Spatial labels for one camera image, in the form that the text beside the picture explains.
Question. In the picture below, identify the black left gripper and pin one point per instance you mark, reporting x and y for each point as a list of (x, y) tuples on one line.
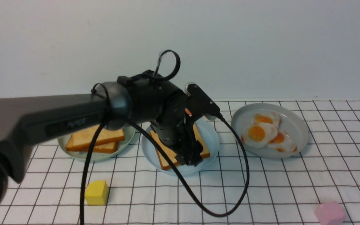
[(175, 133)]

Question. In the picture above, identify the toast slice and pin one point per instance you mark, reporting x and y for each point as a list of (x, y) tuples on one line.
[(104, 137), (172, 155), (81, 144)]

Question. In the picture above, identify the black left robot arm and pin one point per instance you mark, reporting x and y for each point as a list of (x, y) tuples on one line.
[(28, 121)]

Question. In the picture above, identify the light blue centre plate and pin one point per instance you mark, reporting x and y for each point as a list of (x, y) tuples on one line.
[(207, 142)]

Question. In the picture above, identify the pale green bread plate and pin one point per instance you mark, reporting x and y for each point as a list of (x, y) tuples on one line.
[(81, 156)]

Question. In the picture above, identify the fried egg front left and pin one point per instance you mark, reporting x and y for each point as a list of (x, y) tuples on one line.
[(258, 134)]

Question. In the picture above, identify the fried egg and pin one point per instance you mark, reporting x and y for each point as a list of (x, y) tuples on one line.
[(267, 117), (258, 134), (283, 142)]

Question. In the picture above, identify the fried egg back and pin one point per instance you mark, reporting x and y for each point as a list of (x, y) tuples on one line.
[(267, 117)]

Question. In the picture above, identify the fried egg front right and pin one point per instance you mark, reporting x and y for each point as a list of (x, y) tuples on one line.
[(283, 142)]

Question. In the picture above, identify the yellow foam cube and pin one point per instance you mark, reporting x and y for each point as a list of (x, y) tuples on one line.
[(96, 193)]

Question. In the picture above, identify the white egg plate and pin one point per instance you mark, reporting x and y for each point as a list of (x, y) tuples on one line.
[(289, 122)]

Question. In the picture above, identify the pink foam cube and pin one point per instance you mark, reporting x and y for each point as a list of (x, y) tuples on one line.
[(330, 213)]

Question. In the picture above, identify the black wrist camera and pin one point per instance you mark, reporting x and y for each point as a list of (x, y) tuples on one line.
[(199, 104)]

